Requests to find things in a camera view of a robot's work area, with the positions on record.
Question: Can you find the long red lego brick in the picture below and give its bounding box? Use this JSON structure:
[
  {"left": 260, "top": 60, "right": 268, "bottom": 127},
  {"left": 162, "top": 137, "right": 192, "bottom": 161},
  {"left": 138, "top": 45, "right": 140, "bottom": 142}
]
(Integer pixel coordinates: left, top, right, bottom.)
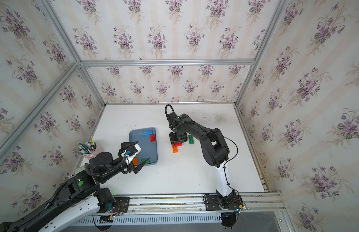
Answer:
[{"left": 172, "top": 142, "right": 183, "bottom": 148}]

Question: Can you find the green lego brick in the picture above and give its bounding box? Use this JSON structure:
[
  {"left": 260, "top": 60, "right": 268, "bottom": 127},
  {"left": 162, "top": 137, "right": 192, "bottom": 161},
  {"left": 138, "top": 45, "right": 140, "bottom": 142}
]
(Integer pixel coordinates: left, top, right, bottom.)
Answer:
[
  {"left": 188, "top": 135, "right": 194, "bottom": 145},
  {"left": 141, "top": 158, "right": 150, "bottom": 164}
]

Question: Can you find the blue-grey plastic tray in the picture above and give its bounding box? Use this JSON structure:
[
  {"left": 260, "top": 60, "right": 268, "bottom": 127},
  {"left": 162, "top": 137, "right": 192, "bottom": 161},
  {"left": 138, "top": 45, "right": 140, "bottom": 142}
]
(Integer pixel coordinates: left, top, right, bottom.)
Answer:
[{"left": 129, "top": 128, "right": 158, "bottom": 165}]

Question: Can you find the light blue lego brick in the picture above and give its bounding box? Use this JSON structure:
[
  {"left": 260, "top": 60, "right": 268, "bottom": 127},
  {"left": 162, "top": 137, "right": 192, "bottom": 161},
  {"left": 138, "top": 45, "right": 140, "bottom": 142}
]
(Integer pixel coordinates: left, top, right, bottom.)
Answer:
[{"left": 143, "top": 130, "right": 153, "bottom": 136}]

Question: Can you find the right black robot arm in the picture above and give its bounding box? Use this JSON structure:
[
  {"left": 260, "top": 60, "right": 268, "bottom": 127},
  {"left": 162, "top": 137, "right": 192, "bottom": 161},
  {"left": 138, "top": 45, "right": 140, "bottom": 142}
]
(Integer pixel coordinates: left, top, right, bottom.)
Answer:
[{"left": 166, "top": 112, "right": 236, "bottom": 203}]

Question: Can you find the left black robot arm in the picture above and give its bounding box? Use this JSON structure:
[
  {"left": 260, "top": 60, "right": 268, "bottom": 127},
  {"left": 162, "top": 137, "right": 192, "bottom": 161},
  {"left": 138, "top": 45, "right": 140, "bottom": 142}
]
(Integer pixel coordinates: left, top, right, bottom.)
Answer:
[{"left": 0, "top": 142, "right": 146, "bottom": 232}]

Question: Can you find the small red lego brick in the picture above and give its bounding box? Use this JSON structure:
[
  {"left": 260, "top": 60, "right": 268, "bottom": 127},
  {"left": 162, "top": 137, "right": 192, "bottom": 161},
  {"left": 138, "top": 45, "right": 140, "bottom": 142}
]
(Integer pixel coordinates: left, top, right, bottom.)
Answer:
[{"left": 150, "top": 134, "right": 156, "bottom": 142}]

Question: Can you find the pen cup with pens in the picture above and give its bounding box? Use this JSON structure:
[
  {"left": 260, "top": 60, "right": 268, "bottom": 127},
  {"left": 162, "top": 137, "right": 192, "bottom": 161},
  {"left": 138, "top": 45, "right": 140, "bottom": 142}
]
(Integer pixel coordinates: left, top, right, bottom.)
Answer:
[{"left": 78, "top": 137, "right": 103, "bottom": 160}]

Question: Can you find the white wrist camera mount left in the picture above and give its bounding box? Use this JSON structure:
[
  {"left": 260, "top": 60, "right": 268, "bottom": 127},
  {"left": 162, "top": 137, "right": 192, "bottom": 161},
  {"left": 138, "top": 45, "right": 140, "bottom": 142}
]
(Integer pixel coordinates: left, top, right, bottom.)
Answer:
[{"left": 119, "top": 144, "right": 141, "bottom": 165}]

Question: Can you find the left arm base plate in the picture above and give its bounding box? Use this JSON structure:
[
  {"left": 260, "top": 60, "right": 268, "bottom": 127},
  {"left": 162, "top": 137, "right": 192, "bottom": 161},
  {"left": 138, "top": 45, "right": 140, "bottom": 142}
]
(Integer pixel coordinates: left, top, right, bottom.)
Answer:
[{"left": 88, "top": 196, "right": 131, "bottom": 215}]

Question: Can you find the white slotted cable duct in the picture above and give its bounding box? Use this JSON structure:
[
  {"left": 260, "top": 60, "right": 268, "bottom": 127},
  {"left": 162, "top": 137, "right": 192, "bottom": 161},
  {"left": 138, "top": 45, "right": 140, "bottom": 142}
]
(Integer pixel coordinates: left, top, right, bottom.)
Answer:
[{"left": 71, "top": 213, "right": 222, "bottom": 226}]

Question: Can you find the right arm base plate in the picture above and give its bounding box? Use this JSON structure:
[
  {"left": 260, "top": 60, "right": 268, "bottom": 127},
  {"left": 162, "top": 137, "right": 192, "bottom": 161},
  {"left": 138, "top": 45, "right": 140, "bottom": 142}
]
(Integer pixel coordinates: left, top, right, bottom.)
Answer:
[{"left": 203, "top": 193, "right": 245, "bottom": 211}]

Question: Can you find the aluminium rail frame front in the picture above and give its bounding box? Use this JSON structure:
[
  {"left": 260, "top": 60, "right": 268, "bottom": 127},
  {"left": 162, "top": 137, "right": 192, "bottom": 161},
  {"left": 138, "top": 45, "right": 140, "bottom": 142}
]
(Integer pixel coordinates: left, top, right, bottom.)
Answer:
[{"left": 37, "top": 191, "right": 296, "bottom": 232}]

